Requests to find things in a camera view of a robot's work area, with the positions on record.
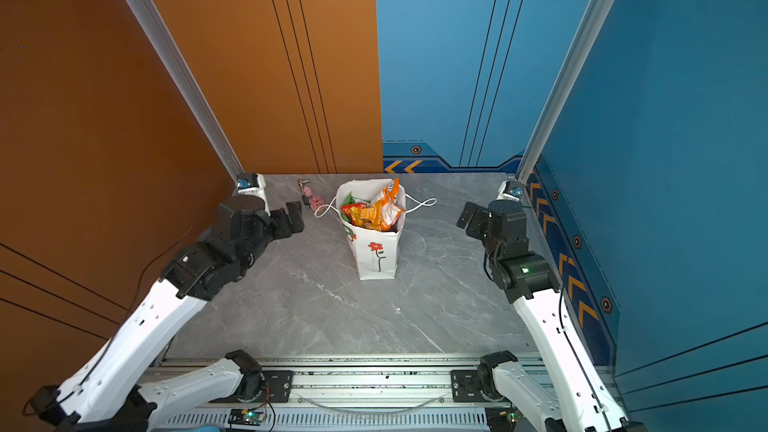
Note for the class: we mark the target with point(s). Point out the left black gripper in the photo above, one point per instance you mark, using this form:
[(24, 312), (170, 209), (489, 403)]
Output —
[(295, 215)]

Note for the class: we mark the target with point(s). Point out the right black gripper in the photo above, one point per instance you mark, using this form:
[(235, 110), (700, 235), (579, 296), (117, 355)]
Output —
[(481, 215)]

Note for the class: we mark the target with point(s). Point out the red yellow snack packet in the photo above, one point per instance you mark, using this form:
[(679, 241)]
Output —
[(354, 213)]

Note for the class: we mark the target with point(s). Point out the orange snack bag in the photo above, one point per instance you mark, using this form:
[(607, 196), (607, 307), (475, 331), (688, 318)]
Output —
[(387, 201)]

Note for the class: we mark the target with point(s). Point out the white floral paper bag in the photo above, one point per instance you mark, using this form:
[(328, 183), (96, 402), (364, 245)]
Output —
[(376, 254)]

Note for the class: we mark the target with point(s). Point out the green twin snack pack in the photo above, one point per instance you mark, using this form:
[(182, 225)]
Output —
[(354, 201)]

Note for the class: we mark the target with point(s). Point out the small orange snack packet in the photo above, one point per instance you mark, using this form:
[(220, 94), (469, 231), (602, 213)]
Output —
[(370, 217)]

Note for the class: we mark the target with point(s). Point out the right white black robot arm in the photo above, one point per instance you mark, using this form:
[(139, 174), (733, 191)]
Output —
[(580, 401)]

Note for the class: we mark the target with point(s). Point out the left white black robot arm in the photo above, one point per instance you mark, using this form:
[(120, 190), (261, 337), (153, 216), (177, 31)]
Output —
[(106, 394)]

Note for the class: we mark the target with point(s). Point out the green circuit board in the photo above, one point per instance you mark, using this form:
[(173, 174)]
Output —
[(247, 417)]

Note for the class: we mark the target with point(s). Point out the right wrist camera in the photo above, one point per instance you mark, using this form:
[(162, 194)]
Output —
[(511, 190)]

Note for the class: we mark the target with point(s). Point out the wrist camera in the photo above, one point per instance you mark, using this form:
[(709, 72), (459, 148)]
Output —
[(511, 190), (252, 184)]

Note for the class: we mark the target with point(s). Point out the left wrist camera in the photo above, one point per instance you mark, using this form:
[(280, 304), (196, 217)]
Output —
[(252, 184)]

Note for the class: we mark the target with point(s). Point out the pink keychain toy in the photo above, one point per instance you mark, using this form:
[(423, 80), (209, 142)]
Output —
[(308, 196)]

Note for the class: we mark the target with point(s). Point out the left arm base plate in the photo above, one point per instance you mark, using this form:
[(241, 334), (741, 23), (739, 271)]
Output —
[(274, 386)]

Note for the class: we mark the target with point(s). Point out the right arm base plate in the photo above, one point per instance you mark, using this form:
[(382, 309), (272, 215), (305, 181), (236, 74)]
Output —
[(467, 387)]

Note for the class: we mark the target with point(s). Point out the aluminium mounting rail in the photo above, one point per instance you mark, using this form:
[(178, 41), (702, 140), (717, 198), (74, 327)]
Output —
[(410, 392)]

